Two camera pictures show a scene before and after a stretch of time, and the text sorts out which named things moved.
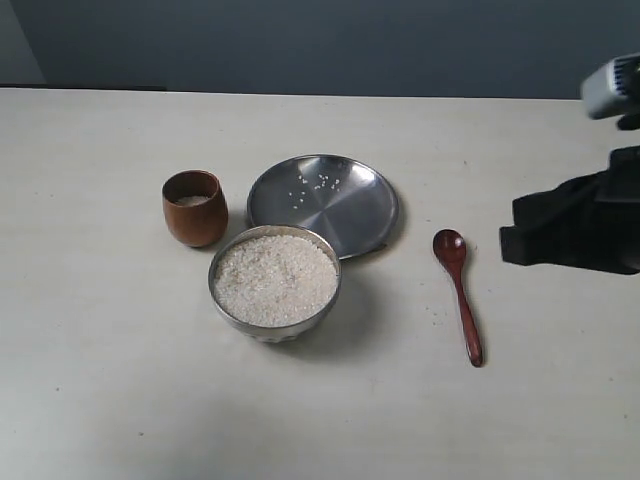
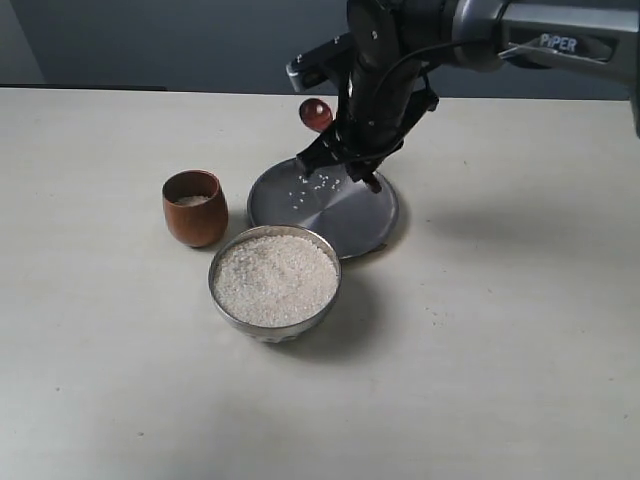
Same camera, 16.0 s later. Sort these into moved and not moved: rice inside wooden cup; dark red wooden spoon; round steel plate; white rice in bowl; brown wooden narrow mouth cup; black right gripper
Moved: dark red wooden spoon; black right gripper
Not moved: round steel plate; brown wooden narrow mouth cup; white rice in bowl; rice inside wooden cup
